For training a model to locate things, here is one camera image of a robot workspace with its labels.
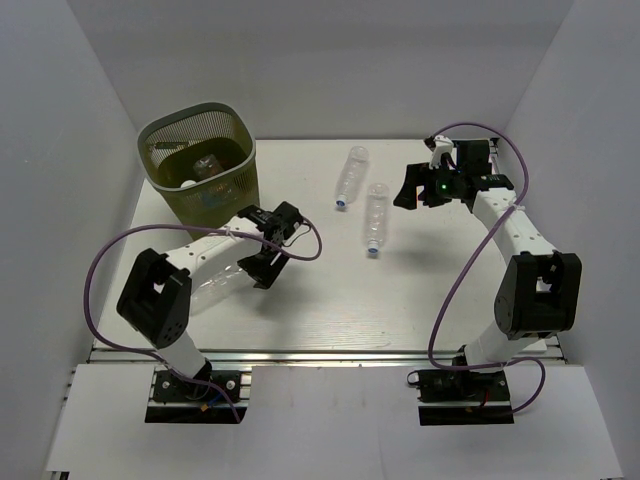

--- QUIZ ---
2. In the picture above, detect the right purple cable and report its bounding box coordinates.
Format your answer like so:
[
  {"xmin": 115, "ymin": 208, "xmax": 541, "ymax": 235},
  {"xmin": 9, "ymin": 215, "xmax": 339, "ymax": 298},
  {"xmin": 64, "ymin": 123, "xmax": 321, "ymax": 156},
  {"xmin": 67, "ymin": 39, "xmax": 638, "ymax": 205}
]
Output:
[{"xmin": 427, "ymin": 122, "xmax": 547, "ymax": 414}]

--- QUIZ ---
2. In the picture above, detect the clear crushed bottle front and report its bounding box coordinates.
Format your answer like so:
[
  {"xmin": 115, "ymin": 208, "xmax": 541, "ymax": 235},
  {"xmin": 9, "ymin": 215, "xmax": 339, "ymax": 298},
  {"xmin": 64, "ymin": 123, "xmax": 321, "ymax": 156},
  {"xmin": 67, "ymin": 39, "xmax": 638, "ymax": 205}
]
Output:
[{"xmin": 193, "ymin": 154, "xmax": 227, "ymax": 181}]

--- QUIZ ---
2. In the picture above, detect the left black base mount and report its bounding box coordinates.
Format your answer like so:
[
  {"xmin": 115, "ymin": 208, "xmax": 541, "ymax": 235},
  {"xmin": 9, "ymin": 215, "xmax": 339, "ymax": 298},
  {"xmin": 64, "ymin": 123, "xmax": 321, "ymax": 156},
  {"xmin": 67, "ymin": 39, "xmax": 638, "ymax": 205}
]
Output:
[{"xmin": 145, "ymin": 369, "xmax": 251, "ymax": 425}]

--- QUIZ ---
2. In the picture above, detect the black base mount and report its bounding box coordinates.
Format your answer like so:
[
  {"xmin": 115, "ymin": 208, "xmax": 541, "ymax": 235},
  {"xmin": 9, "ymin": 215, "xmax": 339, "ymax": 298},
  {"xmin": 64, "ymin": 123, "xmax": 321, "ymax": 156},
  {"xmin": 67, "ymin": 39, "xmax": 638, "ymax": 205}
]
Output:
[
  {"xmin": 145, "ymin": 369, "xmax": 251, "ymax": 425},
  {"xmin": 406, "ymin": 369, "xmax": 514, "ymax": 426}
]

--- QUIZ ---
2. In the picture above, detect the crushed clear bottle white cap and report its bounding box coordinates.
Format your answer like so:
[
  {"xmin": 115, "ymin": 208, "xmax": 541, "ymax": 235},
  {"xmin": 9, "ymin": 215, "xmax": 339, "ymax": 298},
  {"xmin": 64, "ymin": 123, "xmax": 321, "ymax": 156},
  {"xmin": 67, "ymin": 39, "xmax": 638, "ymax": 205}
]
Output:
[{"xmin": 190, "ymin": 265, "xmax": 253, "ymax": 316}]

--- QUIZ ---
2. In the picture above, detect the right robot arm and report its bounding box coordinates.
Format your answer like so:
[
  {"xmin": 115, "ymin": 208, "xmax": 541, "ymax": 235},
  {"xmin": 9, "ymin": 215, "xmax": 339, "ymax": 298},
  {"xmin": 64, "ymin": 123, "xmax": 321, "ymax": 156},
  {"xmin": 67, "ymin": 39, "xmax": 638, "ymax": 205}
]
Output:
[{"xmin": 393, "ymin": 136, "xmax": 582, "ymax": 399}]

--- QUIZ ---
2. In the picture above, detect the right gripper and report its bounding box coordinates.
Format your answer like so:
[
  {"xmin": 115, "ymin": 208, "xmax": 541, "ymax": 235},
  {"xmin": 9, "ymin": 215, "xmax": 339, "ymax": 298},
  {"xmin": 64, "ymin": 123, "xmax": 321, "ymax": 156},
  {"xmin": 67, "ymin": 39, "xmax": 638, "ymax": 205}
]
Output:
[{"xmin": 394, "ymin": 160, "xmax": 466, "ymax": 210}]

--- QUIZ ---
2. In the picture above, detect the clear bottle blue cap back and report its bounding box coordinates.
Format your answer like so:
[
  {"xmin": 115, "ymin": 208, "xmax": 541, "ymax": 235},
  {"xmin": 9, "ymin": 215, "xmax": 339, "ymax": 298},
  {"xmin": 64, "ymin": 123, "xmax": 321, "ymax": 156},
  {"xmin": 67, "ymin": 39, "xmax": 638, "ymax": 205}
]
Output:
[{"xmin": 334, "ymin": 146, "xmax": 370, "ymax": 210}]

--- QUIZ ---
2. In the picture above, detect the aluminium front rail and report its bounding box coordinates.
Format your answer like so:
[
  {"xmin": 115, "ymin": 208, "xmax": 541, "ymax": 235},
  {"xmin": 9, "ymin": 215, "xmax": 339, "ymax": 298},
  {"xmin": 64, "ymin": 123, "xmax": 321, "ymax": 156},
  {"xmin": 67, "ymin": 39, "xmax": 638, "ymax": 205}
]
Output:
[{"xmin": 88, "ymin": 348, "xmax": 458, "ymax": 364}]

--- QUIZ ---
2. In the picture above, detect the clear bottle blue cap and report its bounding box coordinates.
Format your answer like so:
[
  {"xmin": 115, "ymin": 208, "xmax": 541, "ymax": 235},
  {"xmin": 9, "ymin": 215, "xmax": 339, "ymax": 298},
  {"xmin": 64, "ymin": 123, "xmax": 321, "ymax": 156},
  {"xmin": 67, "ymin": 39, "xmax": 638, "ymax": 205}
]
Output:
[
  {"xmin": 334, "ymin": 146, "xmax": 370, "ymax": 210},
  {"xmin": 364, "ymin": 183, "xmax": 390, "ymax": 257}
]

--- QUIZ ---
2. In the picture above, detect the olive green mesh bin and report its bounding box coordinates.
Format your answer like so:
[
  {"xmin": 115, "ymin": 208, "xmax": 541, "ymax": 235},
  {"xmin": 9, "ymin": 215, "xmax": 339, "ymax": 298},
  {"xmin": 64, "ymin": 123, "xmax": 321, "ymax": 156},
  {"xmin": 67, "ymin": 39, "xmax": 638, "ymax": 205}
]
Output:
[{"xmin": 137, "ymin": 102, "xmax": 260, "ymax": 228}]

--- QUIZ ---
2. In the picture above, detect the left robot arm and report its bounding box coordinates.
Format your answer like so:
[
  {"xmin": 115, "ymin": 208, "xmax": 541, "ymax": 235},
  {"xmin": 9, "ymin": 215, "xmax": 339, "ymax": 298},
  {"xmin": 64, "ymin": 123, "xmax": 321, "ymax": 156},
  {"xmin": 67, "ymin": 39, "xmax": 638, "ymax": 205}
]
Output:
[{"xmin": 116, "ymin": 202, "xmax": 304, "ymax": 399}]

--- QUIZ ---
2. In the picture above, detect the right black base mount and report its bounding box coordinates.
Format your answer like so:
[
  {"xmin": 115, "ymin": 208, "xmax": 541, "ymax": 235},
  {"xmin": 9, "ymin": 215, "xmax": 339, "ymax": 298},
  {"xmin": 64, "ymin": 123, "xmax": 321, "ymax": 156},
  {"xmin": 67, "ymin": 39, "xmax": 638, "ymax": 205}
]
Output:
[{"xmin": 406, "ymin": 369, "xmax": 514, "ymax": 426}]

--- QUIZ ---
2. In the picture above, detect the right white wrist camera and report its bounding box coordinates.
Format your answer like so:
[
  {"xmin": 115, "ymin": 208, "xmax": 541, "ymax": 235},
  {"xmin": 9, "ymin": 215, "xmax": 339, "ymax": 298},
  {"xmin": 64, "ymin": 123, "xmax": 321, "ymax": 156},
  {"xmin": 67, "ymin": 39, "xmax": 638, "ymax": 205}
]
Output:
[{"xmin": 424, "ymin": 135, "xmax": 454, "ymax": 169}]

